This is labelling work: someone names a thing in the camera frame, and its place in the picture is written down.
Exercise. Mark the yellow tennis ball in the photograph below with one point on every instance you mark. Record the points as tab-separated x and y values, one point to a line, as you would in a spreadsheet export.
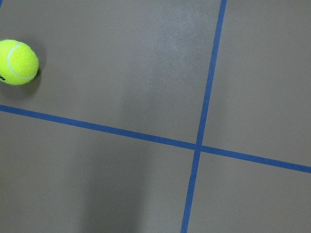
18	62

